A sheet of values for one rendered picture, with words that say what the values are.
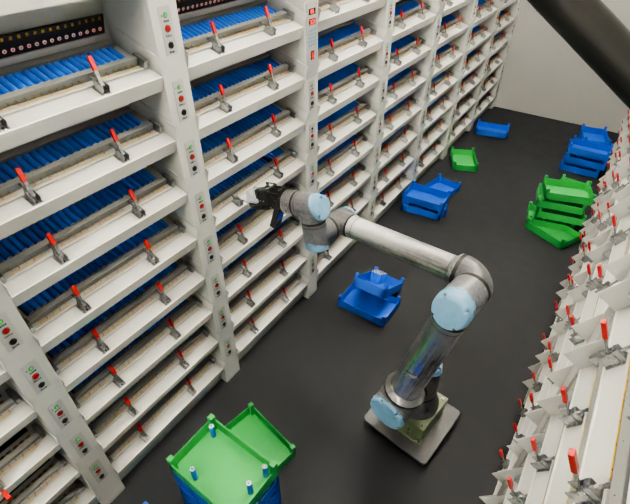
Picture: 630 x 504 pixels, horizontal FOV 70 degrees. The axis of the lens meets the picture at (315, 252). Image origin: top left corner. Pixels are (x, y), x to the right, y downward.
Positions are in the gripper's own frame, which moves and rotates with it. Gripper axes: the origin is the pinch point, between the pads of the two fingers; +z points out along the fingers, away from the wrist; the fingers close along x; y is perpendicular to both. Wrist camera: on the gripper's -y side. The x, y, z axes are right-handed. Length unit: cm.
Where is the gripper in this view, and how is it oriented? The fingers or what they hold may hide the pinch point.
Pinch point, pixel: (248, 199)
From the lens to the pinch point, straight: 180.6
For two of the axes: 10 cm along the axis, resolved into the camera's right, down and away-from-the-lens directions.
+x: -5.6, 5.2, -6.4
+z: -8.1, -1.9, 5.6
